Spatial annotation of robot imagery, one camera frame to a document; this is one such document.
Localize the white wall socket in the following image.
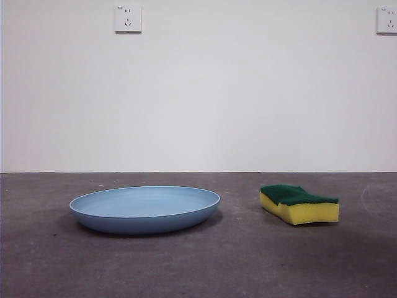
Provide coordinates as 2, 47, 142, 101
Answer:
376, 6, 397, 35
115, 4, 143, 34

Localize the yellow sponge with green pad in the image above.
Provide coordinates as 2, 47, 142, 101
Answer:
259, 184, 340, 227

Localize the blue round plate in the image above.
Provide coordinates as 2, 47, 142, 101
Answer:
69, 185, 221, 235

